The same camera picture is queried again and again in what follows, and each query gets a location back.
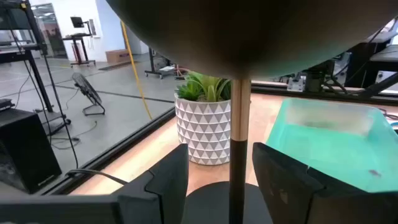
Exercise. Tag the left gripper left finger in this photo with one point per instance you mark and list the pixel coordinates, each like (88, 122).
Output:
(161, 193)

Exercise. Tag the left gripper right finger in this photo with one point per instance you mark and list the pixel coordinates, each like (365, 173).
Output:
(280, 186)

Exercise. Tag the teal plastic bin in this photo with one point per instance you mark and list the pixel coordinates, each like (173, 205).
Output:
(326, 149)

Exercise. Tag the small red-brown rubber band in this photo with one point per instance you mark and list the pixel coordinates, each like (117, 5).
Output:
(374, 173)

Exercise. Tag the succulents in patterned white pot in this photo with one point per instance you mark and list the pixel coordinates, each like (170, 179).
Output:
(202, 130)

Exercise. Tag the black floor fan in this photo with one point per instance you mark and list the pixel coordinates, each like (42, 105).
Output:
(87, 88)

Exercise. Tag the black computer tower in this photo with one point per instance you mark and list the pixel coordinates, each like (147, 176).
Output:
(28, 149)

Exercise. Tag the cardboard box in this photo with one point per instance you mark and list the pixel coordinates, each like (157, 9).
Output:
(117, 56)

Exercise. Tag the white globe table lamp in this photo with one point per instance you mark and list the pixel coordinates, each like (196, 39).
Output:
(248, 37)

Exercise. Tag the monitor stand cart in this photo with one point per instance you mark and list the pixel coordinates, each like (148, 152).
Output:
(76, 21)

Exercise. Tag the black equipment rack stand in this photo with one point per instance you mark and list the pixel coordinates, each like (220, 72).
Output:
(14, 20)

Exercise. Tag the silver metal bracket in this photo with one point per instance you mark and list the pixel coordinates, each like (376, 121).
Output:
(295, 84)

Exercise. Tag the black rolling cart frame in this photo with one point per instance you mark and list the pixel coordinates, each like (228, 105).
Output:
(151, 60)

